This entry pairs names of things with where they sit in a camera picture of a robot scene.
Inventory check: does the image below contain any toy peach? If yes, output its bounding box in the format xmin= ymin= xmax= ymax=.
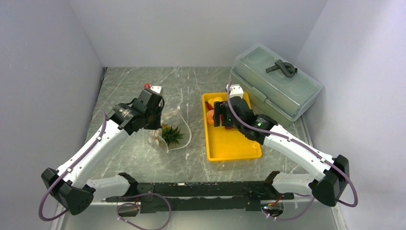
xmin=206 ymin=110 xmax=214 ymax=126

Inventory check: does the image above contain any orange toy pineapple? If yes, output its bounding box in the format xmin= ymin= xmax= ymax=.
xmin=150 ymin=124 xmax=184 ymax=147

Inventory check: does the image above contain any clear zip top bag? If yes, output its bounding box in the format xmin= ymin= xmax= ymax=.
xmin=148 ymin=106 xmax=192 ymax=153

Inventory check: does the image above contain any yellow plastic tray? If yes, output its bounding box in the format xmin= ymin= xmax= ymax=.
xmin=202 ymin=92 xmax=262 ymax=161

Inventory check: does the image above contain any yellow toy lemon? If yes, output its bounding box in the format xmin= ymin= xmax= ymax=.
xmin=207 ymin=96 xmax=224 ymax=107

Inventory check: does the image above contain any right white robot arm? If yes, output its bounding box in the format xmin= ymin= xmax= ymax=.
xmin=212 ymin=96 xmax=353 ymax=207

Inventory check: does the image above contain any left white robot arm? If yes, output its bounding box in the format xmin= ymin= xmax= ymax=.
xmin=38 ymin=98 xmax=165 ymax=221

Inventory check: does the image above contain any red toy chili pepper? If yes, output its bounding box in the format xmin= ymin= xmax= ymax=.
xmin=205 ymin=102 xmax=214 ymax=111

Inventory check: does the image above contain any green translucent storage box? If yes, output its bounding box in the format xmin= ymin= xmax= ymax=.
xmin=230 ymin=44 xmax=322 ymax=127

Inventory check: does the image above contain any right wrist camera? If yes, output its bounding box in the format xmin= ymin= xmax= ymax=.
xmin=229 ymin=84 xmax=244 ymax=99

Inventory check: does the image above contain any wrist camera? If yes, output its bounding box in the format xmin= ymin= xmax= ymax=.
xmin=133 ymin=85 xmax=165 ymax=113
xmin=229 ymin=84 xmax=244 ymax=99

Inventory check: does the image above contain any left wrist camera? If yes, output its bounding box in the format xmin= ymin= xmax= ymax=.
xmin=133 ymin=85 xmax=165 ymax=113

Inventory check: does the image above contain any dark knotted hose piece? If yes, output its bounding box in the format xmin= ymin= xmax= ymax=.
xmin=265 ymin=59 xmax=298 ymax=78

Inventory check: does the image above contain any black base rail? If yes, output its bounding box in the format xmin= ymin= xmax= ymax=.
xmin=105 ymin=181 xmax=294 ymax=214

